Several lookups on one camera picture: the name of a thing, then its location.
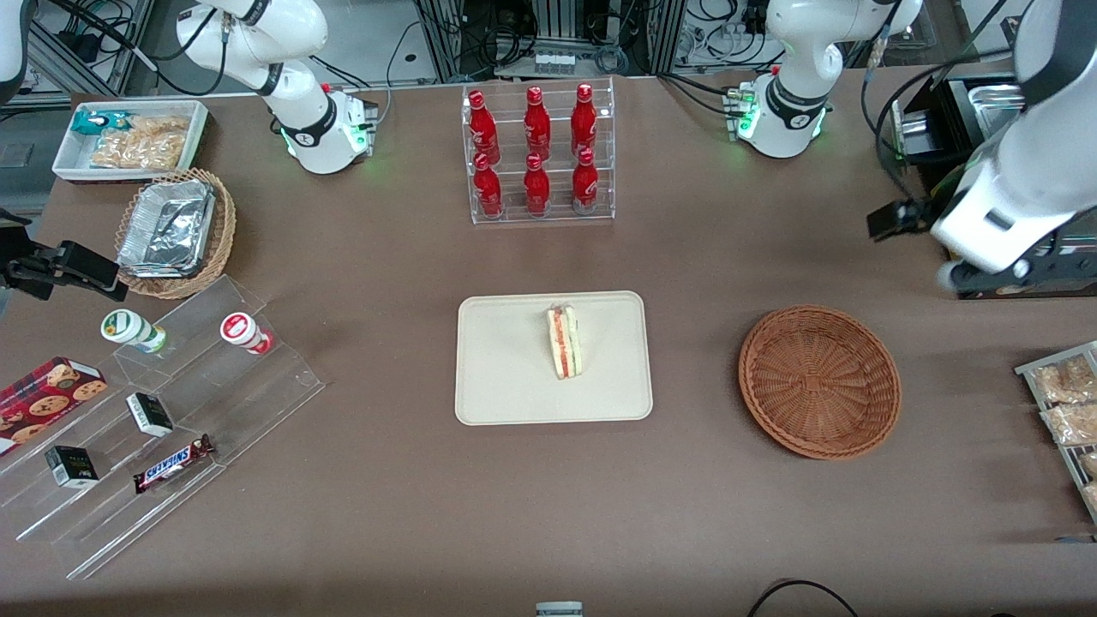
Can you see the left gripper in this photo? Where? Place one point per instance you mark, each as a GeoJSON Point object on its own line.
{"type": "Point", "coordinates": [919, 212]}

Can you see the triangular sandwich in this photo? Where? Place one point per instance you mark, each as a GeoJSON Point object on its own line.
{"type": "Point", "coordinates": [565, 343]}

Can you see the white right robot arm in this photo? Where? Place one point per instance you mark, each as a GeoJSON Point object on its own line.
{"type": "Point", "coordinates": [300, 120]}

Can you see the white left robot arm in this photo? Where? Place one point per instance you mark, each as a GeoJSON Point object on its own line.
{"type": "Point", "coordinates": [788, 111]}

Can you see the light oval wicker basket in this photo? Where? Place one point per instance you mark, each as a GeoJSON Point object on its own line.
{"type": "Point", "coordinates": [224, 231]}

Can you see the brown round wicker basket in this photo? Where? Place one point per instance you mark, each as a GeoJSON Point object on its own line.
{"type": "Point", "coordinates": [818, 381]}

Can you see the tray of packaged snacks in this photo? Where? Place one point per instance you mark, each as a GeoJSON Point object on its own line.
{"type": "Point", "coordinates": [1033, 370]}

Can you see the beige rectangular tray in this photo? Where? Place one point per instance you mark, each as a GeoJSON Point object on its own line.
{"type": "Point", "coordinates": [506, 360]}

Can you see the green lid yogurt cup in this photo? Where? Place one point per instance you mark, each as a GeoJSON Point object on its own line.
{"type": "Point", "coordinates": [124, 326]}

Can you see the silver foil packets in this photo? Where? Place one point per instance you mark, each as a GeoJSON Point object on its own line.
{"type": "Point", "coordinates": [167, 227]}

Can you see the silver device with green light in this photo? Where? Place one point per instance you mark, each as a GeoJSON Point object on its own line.
{"type": "Point", "coordinates": [915, 128]}

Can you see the white rectangular bin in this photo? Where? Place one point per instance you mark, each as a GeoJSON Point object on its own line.
{"type": "Point", "coordinates": [68, 163]}

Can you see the red tartan cookie box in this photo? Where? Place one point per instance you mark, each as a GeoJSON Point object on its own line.
{"type": "Point", "coordinates": [47, 398]}

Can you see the black box machine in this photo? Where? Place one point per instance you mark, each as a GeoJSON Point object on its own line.
{"type": "Point", "coordinates": [956, 111]}

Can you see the clear cracker snack bag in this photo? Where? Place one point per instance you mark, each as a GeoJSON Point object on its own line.
{"type": "Point", "coordinates": [141, 146]}

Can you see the teal snack packet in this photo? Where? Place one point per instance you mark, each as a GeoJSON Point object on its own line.
{"type": "Point", "coordinates": [94, 122]}

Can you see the shiny metal pan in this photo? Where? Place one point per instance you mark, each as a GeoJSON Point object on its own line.
{"type": "Point", "coordinates": [994, 103]}

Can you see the small black carton box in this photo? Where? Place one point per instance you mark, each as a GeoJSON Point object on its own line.
{"type": "Point", "coordinates": [71, 467]}
{"type": "Point", "coordinates": [150, 414]}

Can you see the red lid yogurt cup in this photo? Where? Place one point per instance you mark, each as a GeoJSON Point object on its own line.
{"type": "Point", "coordinates": [238, 329]}

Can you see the Snickers chocolate bar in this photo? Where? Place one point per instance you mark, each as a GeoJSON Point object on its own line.
{"type": "Point", "coordinates": [171, 464]}

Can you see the clear acrylic step stand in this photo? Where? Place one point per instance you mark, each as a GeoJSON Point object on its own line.
{"type": "Point", "coordinates": [257, 403]}

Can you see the clear bag of pastries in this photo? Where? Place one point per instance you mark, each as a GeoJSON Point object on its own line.
{"type": "Point", "coordinates": [1071, 424]}
{"type": "Point", "coordinates": [1067, 381]}
{"type": "Point", "coordinates": [1089, 464]}
{"type": "Point", "coordinates": [1091, 497]}

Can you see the red cola bottle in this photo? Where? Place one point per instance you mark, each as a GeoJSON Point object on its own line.
{"type": "Point", "coordinates": [488, 190]}
{"type": "Point", "coordinates": [483, 128]}
{"type": "Point", "coordinates": [537, 127]}
{"type": "Point", "coordinates": [536, 190]}
{"type": "Point", "coordinates": [584, 124]}
{"type": "Point", "coordinates": [585, 184]}

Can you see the clear acrylic bottle rack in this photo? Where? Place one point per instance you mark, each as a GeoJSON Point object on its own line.
{"type": "Point", "coordinates": [557, 210]}

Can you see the white power strip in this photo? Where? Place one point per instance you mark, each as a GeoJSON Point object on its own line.
{"type": "Point", "coordinates": [553, 62]}

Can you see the grey white device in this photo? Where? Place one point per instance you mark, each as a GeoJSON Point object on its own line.
{"type": "Point", "coordinates": [559, 610]}

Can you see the aluminium profile frame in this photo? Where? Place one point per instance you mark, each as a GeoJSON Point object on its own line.
{"type": "Point", "coordinates": [557, 17]}
{"type": "Point", "coordinates": [128, 43]}

